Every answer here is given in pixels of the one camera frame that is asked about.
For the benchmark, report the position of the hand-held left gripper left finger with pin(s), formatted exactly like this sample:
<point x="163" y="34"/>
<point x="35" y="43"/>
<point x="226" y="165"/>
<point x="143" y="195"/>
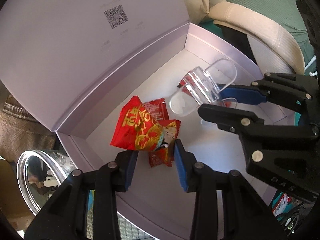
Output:
<point x="130" y="172"/>

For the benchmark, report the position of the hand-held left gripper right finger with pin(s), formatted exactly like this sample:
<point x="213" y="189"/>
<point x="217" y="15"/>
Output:
<point x="181" y="170"/>

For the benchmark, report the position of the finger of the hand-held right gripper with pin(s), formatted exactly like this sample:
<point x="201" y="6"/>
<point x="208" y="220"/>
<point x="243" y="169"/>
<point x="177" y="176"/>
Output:
<point x="275" y="150"/>
<point x="245" y="95"/>

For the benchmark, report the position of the clear plastic capsule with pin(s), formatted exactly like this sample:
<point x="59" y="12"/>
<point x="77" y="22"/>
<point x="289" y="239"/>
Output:
<point x="217" y="72"/>

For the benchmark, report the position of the red gold snack packet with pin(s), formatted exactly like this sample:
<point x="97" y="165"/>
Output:
<point x="170" y="132"/>
<point x="135" y="125"/>

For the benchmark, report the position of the red white seasoning packet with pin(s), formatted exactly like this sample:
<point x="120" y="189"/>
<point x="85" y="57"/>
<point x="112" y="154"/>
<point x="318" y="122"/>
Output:
<point x="283" y="203"/>

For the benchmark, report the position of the red snack packet white print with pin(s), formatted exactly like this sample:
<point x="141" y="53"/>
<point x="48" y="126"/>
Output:
<point x="156" y="108"/>

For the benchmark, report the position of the white hinged gift box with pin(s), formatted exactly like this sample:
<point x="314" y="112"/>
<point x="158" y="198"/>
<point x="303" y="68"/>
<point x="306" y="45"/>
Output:
<point x="75" y="55"/>

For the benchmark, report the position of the beige cap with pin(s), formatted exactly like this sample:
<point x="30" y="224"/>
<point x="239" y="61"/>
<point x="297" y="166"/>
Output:
<point x="262" y="30"/>

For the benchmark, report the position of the clear jar blue label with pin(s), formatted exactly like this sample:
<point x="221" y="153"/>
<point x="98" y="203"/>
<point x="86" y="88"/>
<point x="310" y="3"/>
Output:
<point x="32" y="180"/>

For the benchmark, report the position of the beige puffer jacket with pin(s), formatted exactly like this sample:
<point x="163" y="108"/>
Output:
<point x="197" y="0"/>

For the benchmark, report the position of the brown cushion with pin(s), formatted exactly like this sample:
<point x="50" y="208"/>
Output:
<point x="20" y="130"/>

